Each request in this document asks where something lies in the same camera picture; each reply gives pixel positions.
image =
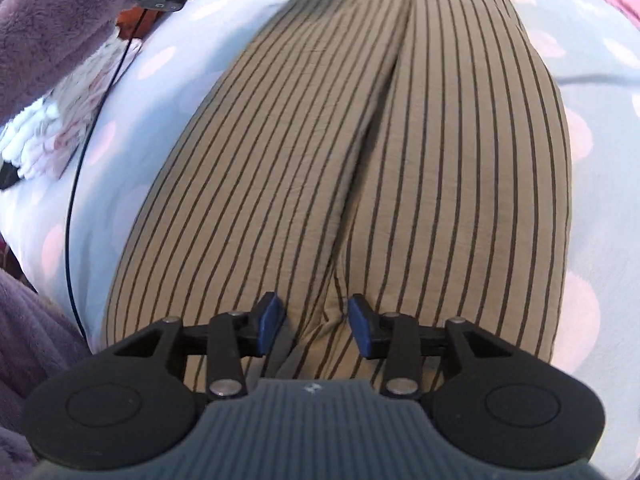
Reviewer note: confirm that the pile of folded clothes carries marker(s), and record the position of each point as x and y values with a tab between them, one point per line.
40	141

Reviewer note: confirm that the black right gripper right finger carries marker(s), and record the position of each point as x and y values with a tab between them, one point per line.
366	327

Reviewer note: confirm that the purple fleece sleeve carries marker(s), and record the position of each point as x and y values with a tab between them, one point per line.
44	40

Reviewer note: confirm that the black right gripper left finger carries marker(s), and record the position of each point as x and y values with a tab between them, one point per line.
266	318

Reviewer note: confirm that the beige striped shirt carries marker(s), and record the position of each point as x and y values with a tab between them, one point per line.
413	152

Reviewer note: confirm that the rust red knitted garment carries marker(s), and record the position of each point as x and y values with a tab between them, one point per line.
136	23

